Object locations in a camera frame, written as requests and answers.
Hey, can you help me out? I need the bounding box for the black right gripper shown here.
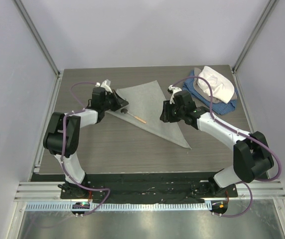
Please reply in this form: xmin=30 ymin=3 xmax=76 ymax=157
xmin=160 ymin=100 xmax=185 ymax=123

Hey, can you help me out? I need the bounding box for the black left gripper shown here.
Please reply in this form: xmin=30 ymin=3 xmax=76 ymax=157
xmin=102 ymin=90 xmax=128 ymax=112

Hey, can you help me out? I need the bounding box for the wooden handled spoon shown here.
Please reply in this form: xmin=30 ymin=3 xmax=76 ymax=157
xmin=121 ymin=108 xmax=146 ymax=124

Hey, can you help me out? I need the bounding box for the grey cloth napkin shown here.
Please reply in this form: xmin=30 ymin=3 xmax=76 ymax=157
xmin=108 ymin=81 xmax=191 ymax=149

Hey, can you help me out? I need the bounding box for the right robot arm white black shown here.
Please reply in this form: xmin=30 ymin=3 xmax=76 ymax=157
xmin=160 ymin=86 xmax=274 ymax=197

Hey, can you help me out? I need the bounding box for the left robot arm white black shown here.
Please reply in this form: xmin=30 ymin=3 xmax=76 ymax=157
xmin=43 ymin=87 xmax=129 ymax=199

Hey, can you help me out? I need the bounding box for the beige grey cloth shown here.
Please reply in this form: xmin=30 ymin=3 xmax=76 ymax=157
xmin=193 ymin=66 xmax=238 ymax=104

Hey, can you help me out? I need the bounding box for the blue checked cloth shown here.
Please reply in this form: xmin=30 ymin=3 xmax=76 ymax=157
xmin=182 ymin=78 xmax=238 ymax=115

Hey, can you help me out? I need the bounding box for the white cloth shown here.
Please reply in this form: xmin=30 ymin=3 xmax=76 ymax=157
xmin=197 ymin=66 xmax=235 ymax=104

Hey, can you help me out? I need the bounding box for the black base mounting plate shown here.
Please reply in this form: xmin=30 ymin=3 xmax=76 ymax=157
xmin=58 ymin=172 xmax=238 ymax=204

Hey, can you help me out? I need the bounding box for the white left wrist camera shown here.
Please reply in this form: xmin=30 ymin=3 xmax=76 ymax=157
xmin=95 ymin=79 xmax=113 ymax=93

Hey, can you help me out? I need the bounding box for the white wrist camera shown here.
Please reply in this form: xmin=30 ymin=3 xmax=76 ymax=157
xmin=167 ymin=85 xmax=182 ymax=104
xmin=95 ymin=79 xmax=113 ymax=93

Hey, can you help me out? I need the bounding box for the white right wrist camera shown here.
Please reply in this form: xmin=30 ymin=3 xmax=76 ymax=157
xmin=167 ymin=85 xmax=182 ymax=104

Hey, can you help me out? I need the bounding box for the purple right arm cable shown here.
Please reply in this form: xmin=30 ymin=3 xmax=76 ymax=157
xmin=172 ymin=76 xmax=282 ymax=217

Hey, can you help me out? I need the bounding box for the front aluminium frame rail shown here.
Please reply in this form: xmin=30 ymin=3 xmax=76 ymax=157
xmin=14 ymin=180 xmax=285 ymax=202

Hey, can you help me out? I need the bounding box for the white slotted cable duct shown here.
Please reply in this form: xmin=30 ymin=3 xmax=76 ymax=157
xmin=25 ymin=201 xmax=212 ymax=212

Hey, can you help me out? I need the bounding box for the left aluminium frame post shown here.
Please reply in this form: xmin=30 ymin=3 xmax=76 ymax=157
xmin=12 ymin=0 xmax=60 ymax=78

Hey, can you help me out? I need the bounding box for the aluminium frame post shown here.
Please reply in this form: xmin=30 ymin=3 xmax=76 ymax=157
xmin=232 ymin=0 xmax=279 ymax=73
xmin=12 ymin=0 xmax=60 ymax=78

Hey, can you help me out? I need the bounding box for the right aluminium frame post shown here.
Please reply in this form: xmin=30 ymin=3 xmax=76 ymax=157
xmin=232 ymin=0 xmax=279 ymax=73

